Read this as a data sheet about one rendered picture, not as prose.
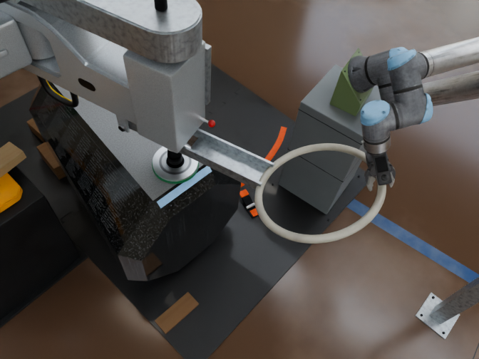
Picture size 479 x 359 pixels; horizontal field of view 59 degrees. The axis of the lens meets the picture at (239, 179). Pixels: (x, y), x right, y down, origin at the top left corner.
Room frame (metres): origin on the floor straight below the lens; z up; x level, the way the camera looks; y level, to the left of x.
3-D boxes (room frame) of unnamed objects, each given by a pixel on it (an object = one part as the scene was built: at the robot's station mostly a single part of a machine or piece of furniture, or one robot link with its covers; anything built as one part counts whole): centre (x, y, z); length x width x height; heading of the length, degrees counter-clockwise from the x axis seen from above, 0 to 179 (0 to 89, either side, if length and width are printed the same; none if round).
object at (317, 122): (1.76, -0.55, 0.43); 0.50 x 0.50 x 0.85; 60
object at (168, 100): (1.18, 0.38, 1.33); 0.36 x 0.22 x 0.45; 67
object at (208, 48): (1.23, 0.20, 1.38); 0.08 x 0.03 x 0.28; 67
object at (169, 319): (0.70, 0.26, 0.02); 0.25 x 0.10 x 0.01; 140
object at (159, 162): (1.15, 0.31, 0.89); 0.21 x 0.21 x 0.01
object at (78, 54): (1.32, 0.67, 1.31); 0.74 x 0.23 x 0.49; 67
